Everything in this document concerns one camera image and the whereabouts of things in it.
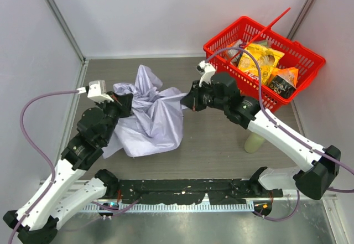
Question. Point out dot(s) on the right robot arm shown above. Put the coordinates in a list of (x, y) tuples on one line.
[(316, 166)]

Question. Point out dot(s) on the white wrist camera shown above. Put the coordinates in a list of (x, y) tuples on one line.
[(206, 70), (96, 91)]

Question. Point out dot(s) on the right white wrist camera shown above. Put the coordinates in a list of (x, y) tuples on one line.
[(206, 70)]

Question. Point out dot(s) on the black and orange snack bag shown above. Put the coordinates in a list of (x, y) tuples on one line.
[(283, 81)]

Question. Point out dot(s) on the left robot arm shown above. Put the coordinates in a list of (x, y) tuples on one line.
[(39, 220)]

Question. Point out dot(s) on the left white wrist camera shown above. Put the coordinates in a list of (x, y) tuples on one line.
[(96, 91)]

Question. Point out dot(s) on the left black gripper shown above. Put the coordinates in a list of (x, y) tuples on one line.
[(121, 103)]

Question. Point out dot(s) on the yellow chips bag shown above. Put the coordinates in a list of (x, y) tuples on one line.
[(267, 59)]

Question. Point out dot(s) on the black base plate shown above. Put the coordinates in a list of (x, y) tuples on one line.
[(190, 191)]

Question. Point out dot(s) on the slotted cable duct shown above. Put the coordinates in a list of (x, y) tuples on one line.
[(205, 206)]

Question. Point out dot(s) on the pale yellow bottle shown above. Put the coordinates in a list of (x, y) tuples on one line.
[(253, 143)]

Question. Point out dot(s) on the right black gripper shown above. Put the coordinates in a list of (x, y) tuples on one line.
[(192, 98)]

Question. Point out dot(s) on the lavender folding umbrella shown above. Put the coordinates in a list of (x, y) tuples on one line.
[(156, 123)]

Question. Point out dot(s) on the red plastic shopping basket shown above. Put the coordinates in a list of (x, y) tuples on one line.
[(296, 55)]

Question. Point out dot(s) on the orange snack packet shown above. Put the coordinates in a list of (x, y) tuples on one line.
[(234, 55)]

